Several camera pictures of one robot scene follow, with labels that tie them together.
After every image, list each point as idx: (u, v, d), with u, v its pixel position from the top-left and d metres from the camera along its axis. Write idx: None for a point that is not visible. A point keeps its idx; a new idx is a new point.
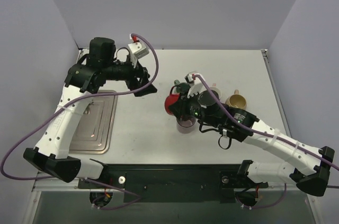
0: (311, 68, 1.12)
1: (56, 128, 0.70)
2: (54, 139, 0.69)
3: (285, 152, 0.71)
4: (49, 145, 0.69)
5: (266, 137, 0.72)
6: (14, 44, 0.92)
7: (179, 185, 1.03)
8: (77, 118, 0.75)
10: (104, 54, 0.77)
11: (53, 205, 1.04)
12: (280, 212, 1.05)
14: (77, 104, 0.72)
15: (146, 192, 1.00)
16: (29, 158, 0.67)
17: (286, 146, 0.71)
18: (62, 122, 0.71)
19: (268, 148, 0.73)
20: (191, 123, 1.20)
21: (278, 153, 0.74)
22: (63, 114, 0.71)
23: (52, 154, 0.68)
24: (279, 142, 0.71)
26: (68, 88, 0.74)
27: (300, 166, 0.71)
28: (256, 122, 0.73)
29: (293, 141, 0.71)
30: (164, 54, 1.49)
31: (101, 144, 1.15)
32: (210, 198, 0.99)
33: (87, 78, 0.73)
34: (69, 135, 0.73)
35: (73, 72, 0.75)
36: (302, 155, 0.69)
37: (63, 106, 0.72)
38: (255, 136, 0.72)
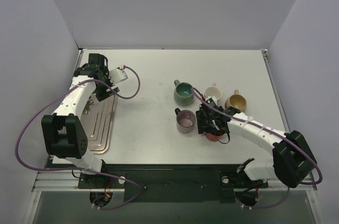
0: (311, 69, 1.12)
1: (72, 98, 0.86)
2: (71, 105, 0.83)
3: (252, 132, 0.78)
4: (67, 109, 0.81)
5: (239, 123, 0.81)
6: (14, 44, 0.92)
7: (179, 185, 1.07)
8: (85, 98, 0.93)
10: (99, 61, 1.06)
11: (53, 205, 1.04)
12: (280, 212, 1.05)
14: (87, 84, 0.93)
15: (146, 192, 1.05)
16: (47, 122, 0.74)
17: (253, 127, 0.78)
18: (76, 95, 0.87)
19: (242, 132, 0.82)
20: (191, 123, 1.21)
21: (251, 138, 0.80)
22: (77, 90, 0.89)
23: (71, 113, 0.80)
24: (249, 124, 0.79)
26: (76, 77, 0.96)
27: (267, 146, 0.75)
28: (238, 113, 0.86)
29: (260, 124, 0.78)
30: (164, 55, 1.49)
31: (100, 144, 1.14)
32: (209, 198, 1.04)
33: (92, 71, 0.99)
34: (80, 108, 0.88)
35: (79, 69, 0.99)
36: (266, 135, 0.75)
37: (76, 85, 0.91)
38: (232, 122, 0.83)
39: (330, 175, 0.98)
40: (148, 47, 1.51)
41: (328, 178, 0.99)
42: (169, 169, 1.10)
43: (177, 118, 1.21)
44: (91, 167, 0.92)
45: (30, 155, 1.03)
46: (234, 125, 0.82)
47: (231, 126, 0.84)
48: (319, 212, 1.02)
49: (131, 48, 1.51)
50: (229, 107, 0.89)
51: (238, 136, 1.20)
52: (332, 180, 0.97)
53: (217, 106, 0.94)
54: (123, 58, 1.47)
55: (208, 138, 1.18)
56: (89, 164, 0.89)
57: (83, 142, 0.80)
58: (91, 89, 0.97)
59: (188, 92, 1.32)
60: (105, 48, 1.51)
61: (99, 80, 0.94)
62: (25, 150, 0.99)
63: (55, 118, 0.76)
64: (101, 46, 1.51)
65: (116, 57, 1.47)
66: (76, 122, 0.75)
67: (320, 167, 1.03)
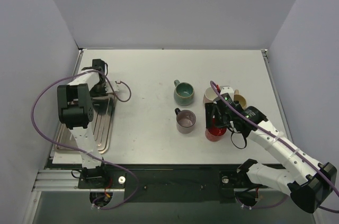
0: (311, 69, 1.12)
1: (82, 78, 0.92)
2: (81, 81, 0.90)
3: (282, 154, 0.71)
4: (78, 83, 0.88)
5: (267, 136, 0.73)
6: (14, 44, 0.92)
7: (179, 185, 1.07)
8: (92, 82, 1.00)
10: (103, 65, 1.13)
11: (52, 205, 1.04)
12: (280, 213, 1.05)
14: (94, 73, 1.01)
15: (146, 192, 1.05)
16: (62, 87, 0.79)
17: (284, 149, 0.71)
18: (85, 77, 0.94)
19: (268, 147, 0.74)
20: (191, 123, 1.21)
21: (277, 156, 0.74)
22: (85, 75, 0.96)
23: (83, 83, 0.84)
24: (280, 144, 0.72)
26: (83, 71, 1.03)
27: (294, 172, 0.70)
28: (264, 121, 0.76)
29: (293, 146, 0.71)
30: (163, 55, 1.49)
31: (101, 144, 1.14)
32: (210, 198, 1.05)
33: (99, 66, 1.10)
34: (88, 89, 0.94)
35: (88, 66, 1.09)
36: (298, 162, 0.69)
37: (83, 72, 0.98)
38: (258, 132, 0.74)
39: None
40: (148, 47, 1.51)
41: None
42: (168, 169, 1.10)
43: (177, 118, 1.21)
44: (91, 151, 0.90)
45: (30, 155, 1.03)
46: (261, 137, 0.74)
47: (254, 135, 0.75)
48: (319, 213, 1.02)
49: (131, 48, 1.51)
50: (252, 108, 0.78)
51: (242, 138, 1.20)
52: None
53: (235, 104, 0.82)
54: (123, 58, 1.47)
55: (208, 138, 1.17)
56: (91, 147, 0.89)
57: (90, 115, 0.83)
58: (96, 81, 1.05)
59: (188, 92, 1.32)
60: (105, 48, 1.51)
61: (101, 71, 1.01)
62: (25, 150, 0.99)
63: (69, 87, 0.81)
64: (101, 47, 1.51)
65: (116, 57, 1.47)
66: (87, 90, 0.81)
67: None
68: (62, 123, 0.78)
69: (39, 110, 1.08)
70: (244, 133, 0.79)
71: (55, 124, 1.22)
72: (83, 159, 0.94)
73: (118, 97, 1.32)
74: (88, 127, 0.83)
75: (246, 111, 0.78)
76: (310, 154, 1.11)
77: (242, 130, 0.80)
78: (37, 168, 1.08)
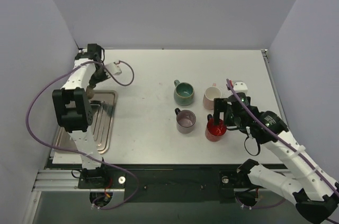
0: (311, 69, 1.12)
1: (77, 75, 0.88)
2: (77, 81, 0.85)
3: (301, 170, 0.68)
4: (73, 84, 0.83)
5: (287, 150, 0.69)
6: (14, 44, 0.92)
7: (179, 185, 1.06)
8: (88, 75, 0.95)
10: (98, 51, 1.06)
11: (53, 205, 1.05)
12: (280, 212, 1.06)
14: (89, 65, 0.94)
15: (146, 192, 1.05)
16: (58, 95, 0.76)
17: (304, 166, 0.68)
18: (80, 73, 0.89)
19: (286, 160, 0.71)
20: (191, 123, 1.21)
21: (293, 170, 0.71)
22: (80, 70, 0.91)
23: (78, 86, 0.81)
24: (300, 160, 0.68)
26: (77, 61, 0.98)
27: (309, 188, 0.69)
28: (284, 132, 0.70)
29: (313, 163, 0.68)
30: (163, 54, 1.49)
31: (101, 144, 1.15)
32: (210, 198, 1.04)
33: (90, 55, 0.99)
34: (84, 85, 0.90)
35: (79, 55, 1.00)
36: (316, 180, 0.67)
37: (79, 66, 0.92)
38: (278, 144, 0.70)
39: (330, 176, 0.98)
40: (148, 47, 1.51)
41: None
42: (168, 169, 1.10)
43: (177, 118, 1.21)
44: (90, 153, 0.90)
45: (30, 156, 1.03)
46: (280, 150, 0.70)
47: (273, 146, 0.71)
48: None
49: (130, 48, 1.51)
50: (273, 116, 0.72)
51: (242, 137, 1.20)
52: None
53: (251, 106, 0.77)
54: (123, 58, 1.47)
55: (208, 138, 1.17)
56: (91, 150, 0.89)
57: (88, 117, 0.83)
58: (92, 71, 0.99)
59: (188, 92, 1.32)
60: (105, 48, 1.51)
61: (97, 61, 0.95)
62: (24, 150, 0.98)
63: (64, 90, 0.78)
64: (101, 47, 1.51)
65: (116, 58, 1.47)
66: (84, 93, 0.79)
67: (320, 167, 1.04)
68: (62, 126, 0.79)
69: (38, 110, 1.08)
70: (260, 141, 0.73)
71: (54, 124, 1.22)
72: (83, 160, 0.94)
73: (118, 97, 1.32)
74: (88, 129, 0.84)
75: (266, 117, 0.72)
76: (310, 155, 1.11)
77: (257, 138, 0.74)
78: (37, 168, 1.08)
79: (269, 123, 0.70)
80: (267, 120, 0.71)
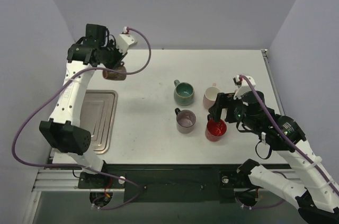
0: (311, 69, 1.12)
1: (68, 98, 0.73)
2: (68, 107, 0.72)
3: (314, 181, 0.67)
4: (63, 113, 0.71)
5: (303, 160, 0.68)
6: (14, 44, 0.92)
7: (179, 185, 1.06)
8: (82, 89, 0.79)
10: (99, 34, 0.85)
11: (52, 206, 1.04)
12: (280, 212, 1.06)
14: (83, 75, 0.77)
15: (146, 192, 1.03)
16: (46, 130, 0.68)
17: (318, 177, 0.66)
18: (71, 93, 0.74)
19: (300, 170, 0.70)
20: (191, 123, 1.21)
21: (305, 180, 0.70)
22: (71, 86, 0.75)
23: (68, 121, 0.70)
24: (315, 171, 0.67)
26: (71, 63, 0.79)
27: (319, 198, 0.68)
28: (302, 141, 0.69)
29: (328, 176, 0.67)
30: (163, 54, 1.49)
31: (100, 144, 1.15)
32: (210, 198, 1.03)
33: (88, 52, 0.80)
34: (79, 104, 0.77)
35: (73, 50, 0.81)
36: (329, 193, 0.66)
37: (70, 79, 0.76)
38: (294, 153, 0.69)
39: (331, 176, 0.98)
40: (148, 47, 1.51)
41: None
42: (168, 169, 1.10)
43: (177, 118, 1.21)
44: (91, 166, 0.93)
45: (30, 156, 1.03)
46: (296, 159, 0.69)
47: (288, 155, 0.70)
48: None
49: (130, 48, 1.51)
50: (291, 123, 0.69)
51: (242, 137, 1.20)
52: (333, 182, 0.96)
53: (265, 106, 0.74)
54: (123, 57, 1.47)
55: (208, 139, 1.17)
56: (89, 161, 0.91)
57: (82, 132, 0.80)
58: (89, 77, 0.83)
59: (188, 92, 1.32)
60: None
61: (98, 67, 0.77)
62: (24, 150, 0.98)
63: (53, 123, 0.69)
64: None
65: None
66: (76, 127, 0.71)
67: None
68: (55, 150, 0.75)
69: (38, 110, 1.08)
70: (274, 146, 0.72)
71: None
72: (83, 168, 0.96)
73: (118, 97, 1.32)
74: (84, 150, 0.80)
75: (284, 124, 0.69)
76: None
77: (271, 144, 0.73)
78: (37, 168, 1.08)
79: (287, 131, 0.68)
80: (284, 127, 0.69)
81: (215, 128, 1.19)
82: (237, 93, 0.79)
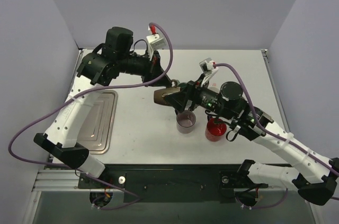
0: (311, 69, 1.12)
1: (65, 118, 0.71)
2: (62, 128, 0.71)
3: (295, 157, 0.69)
4: (56, 133, 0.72)
5: (277, 140, 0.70)
6: (14, 44, 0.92)
7: (179, 185, 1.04)
8: (85, 108, 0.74)
10: (121, 45, 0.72)
11: (53, 205, 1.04)
12: (280, 212, 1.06)
14: (87, 96, 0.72)
15: (146, 192, 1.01)
16: (39, 143, 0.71)
17: (297, 152, 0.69)
18: (70, 114, 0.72)
19: (278, 151, 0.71)
20: (192, 123, 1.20)
21: (287, 158, 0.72)
22: (73, 105, 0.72)
23: (59, 143, 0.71)
24: (292, 147, 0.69)
26: (79, 78, 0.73)
27: (306, 172, 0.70)
28: (270, 124, 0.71)
29: (305, 148, 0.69)
30: (163, 55, 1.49)
31: (101, 144, 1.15)
32: (210, 198, 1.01)
33: (98, 70, 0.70)
34: (79, 123, 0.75)
35: (86, 62, 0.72)
36: (311, 163, 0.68)
37: (72, 98, 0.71)
38: (268, 136, 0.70)
39: None
40: None
41: None
42: (169, 169, 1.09)
43: (177, 118, 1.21)
44: (88, 172, 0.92)
45: (30, 156, 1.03)
46: (270, 142, 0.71)
47: (263, 140, 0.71)
48: (319, 213, 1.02)
49: None
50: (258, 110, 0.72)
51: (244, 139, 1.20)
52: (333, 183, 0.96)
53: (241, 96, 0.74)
54: None
55: (208, 138, 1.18)
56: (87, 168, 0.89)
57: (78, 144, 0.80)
58: (97, 94, 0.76)
59: None
60: None
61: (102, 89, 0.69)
62: (24, 150, 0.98)
63: (47, 140, 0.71)
64: None
65: None
66: (65, 151, 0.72)
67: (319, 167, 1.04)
68: None
69: (38, 109, 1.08)
70: (249, 136, 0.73)
71: None
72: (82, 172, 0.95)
73: (118, 97, 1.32)
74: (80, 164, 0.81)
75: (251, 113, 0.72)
76: None
77: (245, 134, 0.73)
78: (37, 168, 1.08)
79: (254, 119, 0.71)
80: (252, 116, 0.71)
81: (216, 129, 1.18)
82: (205, 80, 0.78)
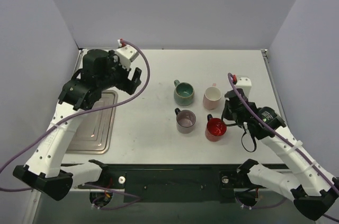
0: (311, 69, 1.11)
1: (48, 146, 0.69)
2: (45, 157, 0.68)
3: (298, 165, 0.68)
4: (39, 163, 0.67)
5: (284, 144, 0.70)
6: (14, 44, 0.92)
7: (179, 185, 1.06)
8: (69, 135, 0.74)
10: (98, 69, 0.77)
11: (52, 205, 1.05)
12: (280, 212, 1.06)
14: (70, 121, 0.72)
15: (146, 192, 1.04)
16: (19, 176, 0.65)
17: (301, 161, 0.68)
18: (53, 141, 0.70)
19: (283, 155, 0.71)
20: (192, 123, 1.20)
21: (290, 165, 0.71)
22: (56, 132, 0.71)
23: (42, 173, 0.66)
24: (297, 154, 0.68)
26: (61, 104, 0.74)
27: (306, 184, 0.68)
28: (282, 127, 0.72)
29: (311, 159, 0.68)
30: (163, 54, 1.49)
31: (101, 144, 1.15)
32: (209, 198, 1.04)
33: (81, 95, 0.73)
34: (61, 152, 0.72)
35: (68, 88, 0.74)
36: (313, 175, 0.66)
37: (55, 124, 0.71)
38: (275, 139, 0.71)
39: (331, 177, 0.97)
40: (148, 47, 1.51)
41: None
42: (168, 169, 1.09)
43: (177, 118, 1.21)
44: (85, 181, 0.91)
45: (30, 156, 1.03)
46: (277, 144, 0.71)
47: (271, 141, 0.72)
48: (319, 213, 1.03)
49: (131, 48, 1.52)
50: (271, 112, 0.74)
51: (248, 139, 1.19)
52: None
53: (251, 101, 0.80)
54: None
55: (208, 139, 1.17)
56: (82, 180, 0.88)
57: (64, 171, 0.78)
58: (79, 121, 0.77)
59: (188, 92, 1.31)
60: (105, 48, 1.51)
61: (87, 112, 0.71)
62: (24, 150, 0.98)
63: (29, 172, 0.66)
64: (101, 46, 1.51)
65: None
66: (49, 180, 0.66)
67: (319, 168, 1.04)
68: None
69: (38, 110, 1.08)
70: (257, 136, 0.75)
71: None
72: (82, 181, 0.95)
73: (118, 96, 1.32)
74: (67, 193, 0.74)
75: (264, 113, 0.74)
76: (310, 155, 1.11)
77: (255, 134, 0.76)
78: None
79: (266, 119, 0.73)
80: (264, 116, 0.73)
81: (216, 129, 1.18)
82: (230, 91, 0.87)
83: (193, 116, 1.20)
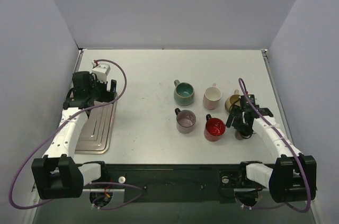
0: (311, 69, 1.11)
1: (64, 135, 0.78)
2: (63, 144, 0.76)
3: (270, 137, 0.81)
4: (58, 150, 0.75)
5: (264, 124, 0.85)
6: (14, 44, 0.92)
7: (179, 185, 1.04)
8: (77, 130, 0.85)
10: (87, 83, 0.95)
11: (52, 205, 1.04)
12: (280, 212, 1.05)
14: (78, 116, 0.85)
15: (146, 192, 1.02)
16: (39, 164, 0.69)
17: (274, 135, 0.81)
18: (68, 131, 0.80)
19: (263, 133, 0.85)
20: (192, 123, 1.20)
21: (268, 142, 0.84)
22: (68, 125, 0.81)
23: (63, 154, 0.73)
24: (272, 131, 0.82)
26: (67, 110, 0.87)
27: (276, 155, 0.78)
28: (270, 116, 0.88)
29: (284, 135, 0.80)
30: (163, 54, 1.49)
31: (100, 144, 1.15)
32: (210, 198, 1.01)
33: (81, 102, 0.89)
34: (73, 143, 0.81)
35: (69, 101, 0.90)
36: (280, 145, 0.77)
37: (67, 120, 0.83)
38: (258, 119, 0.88)
39: (331, 177, 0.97)
40: (148, 47, 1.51)
41: (328, 180, 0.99)
42: (168, 169, 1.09)
43: (177, 118, 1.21)
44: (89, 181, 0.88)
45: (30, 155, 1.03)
46: (259, 124, 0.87)
47: (256, 123, 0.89)
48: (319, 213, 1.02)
49: (131, 48, 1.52)
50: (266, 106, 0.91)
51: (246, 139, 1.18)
52: (333, 183, 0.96)
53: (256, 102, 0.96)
54: (123, 58, 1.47)
55: (208, 139, 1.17)
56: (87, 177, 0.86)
57: (53, 171, 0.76)
58: (82, 121, 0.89)
59: (188, 92, 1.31)
60: (105, 48, 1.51)
61: (90, 108, 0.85)
62: (24, 150, 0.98)
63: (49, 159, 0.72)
64: (101, 46, 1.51)
65: (116, 57, 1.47)
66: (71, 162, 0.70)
67: (320, 168, 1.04)
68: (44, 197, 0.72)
69: (38, 109, 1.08)
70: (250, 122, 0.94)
71: (54, 124, 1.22)
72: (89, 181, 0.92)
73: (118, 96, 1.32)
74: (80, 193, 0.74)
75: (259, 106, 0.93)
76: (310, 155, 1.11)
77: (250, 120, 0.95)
78: None
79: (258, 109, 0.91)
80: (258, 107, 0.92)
81: (215, 129, 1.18)
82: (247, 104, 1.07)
83: (193, 116, 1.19)
